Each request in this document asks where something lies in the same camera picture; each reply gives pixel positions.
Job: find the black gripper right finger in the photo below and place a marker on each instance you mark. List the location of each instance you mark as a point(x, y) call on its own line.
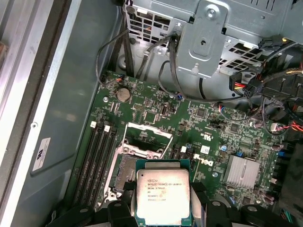
point(217, 212)

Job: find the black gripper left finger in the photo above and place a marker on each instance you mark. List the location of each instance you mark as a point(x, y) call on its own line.
point(119, 212)

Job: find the silver cpu green rim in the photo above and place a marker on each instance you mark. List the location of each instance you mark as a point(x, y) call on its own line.
point(163, 196)

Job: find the cpu socket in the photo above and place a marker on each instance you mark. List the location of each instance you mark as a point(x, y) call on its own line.
point(125, 170)

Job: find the black RAM slot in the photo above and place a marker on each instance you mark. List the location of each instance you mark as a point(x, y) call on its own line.
point(176, 152)
point(85, 165)
point(190, 153)
point(184, 156)
point(93, 165)
point(101, 165)
point(109, 165)

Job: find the green RAM stick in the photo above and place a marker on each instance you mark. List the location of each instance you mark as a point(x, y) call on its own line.
point(196, 170)

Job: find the silver finned chipset heatsink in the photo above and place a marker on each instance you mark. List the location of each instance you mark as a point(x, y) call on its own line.
point(241, 171)

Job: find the green motherboard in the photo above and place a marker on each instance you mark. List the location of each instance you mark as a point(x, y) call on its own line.
point(213, 123)

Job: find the white printed sticker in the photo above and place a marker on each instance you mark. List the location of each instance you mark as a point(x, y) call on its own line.
point(41, 154)

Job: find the round coin battery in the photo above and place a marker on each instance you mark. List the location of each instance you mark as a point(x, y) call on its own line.
point(123, 94)

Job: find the black pc case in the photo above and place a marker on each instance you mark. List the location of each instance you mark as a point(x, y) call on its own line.
point(71, 94)

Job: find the black power connector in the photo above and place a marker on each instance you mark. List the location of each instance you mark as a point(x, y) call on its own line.
point(246, 87)

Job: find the silver metal drive cage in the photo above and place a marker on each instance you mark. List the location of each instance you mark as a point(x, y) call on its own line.
point(201, 42)

